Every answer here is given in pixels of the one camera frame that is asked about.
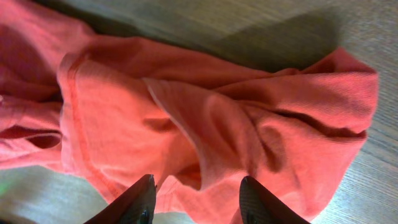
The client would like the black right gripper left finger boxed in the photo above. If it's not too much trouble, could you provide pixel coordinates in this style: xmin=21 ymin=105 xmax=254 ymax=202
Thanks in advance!
xmin=85 ymin=174 xmax=156 ymax=224

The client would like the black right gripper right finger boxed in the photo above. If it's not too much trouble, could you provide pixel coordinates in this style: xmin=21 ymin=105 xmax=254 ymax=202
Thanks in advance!
xmin=239 ymin=176 xmax=310 ymax=224

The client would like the orange soccer t-shirt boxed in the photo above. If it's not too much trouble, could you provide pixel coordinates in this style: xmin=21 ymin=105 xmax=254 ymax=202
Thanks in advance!
xmin=1 ymin=0 xmax=378 ymax=223

